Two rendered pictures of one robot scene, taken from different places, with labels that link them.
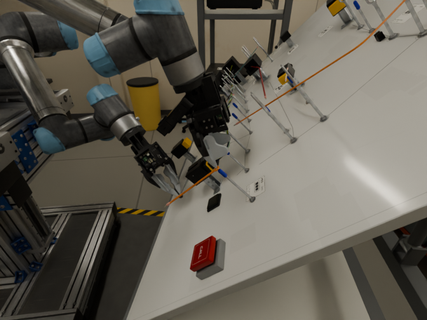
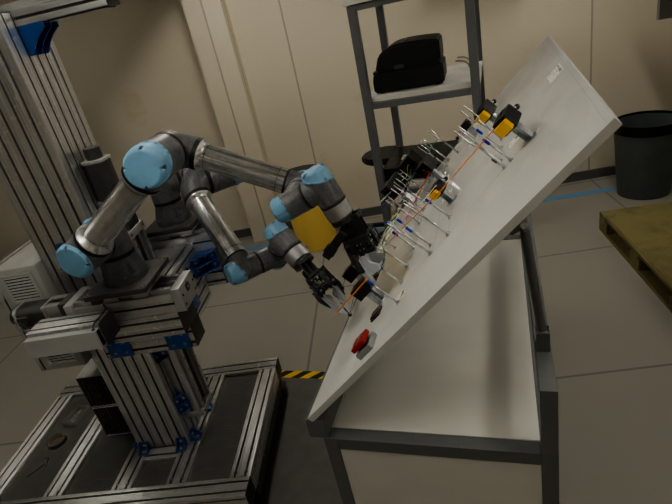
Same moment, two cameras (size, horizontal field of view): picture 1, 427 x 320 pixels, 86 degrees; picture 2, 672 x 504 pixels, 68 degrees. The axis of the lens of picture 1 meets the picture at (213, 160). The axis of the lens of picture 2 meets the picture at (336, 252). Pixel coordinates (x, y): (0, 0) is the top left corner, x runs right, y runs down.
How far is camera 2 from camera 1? 0.88 m
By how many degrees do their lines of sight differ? 15
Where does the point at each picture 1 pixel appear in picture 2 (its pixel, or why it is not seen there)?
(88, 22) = (267, 182)
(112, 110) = (285, 242)
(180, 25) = (331, 186)
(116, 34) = (291, 197)
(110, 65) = (287, 216)
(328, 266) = (511, 380)
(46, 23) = not seen: hidden behind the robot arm
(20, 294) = (184, 462)
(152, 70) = (315, 151)
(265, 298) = (437, 406)
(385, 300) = not seen: outside the picture
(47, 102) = (232, 241)
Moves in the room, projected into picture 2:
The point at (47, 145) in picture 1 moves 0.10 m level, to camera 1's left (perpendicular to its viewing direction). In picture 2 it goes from (236, 276) to (207, 279)
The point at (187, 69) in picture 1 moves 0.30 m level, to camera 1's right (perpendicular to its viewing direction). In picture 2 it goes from (339, 212) to (456, 197)
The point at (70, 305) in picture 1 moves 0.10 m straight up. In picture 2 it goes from (241, 473) to (234, 456)
